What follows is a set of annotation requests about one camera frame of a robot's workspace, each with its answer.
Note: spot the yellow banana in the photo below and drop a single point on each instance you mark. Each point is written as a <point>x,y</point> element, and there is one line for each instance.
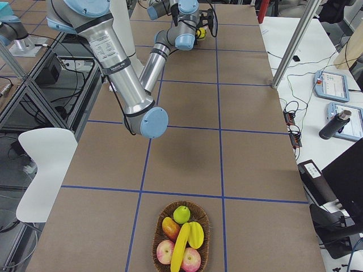
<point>179,248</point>
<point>200,33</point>

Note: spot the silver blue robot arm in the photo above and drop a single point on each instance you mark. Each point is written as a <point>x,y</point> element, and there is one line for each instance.
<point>94,21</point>
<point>160,8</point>

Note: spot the brown wicker basket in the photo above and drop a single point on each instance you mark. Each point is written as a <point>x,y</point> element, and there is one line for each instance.
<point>197,215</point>

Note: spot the green pear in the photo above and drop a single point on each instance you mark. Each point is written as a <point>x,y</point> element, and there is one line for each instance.
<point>181,214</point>

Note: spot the orange mango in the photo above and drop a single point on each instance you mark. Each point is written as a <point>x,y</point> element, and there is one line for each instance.
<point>170,228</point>

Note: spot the yellow starfruit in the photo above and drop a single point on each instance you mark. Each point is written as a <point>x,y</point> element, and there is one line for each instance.
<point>196,235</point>

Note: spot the red apple left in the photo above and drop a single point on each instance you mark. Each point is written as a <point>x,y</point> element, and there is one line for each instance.
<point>164,251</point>

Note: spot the red apple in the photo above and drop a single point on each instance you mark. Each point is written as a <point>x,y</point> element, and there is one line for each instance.
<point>164,251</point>
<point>191,260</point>

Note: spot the red apple right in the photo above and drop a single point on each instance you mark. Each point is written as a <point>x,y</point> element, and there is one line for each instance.
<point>191,260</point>

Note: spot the white chair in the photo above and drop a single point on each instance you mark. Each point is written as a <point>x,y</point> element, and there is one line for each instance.
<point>52,150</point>

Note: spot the black box white label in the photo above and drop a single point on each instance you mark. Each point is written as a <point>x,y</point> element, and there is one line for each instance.
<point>316,183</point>

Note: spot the black water bottle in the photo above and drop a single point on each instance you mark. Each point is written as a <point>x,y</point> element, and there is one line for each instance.
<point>335,124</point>

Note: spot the teach pendant upper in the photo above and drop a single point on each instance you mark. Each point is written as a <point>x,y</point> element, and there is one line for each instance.
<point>333,86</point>

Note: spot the black monitor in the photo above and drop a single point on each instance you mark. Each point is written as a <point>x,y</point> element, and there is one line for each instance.
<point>344,177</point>

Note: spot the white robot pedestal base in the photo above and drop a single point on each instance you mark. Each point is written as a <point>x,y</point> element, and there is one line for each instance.
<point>122,28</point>

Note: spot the aluminium frame post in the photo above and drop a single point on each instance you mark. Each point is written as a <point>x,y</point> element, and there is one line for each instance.
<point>297,36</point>

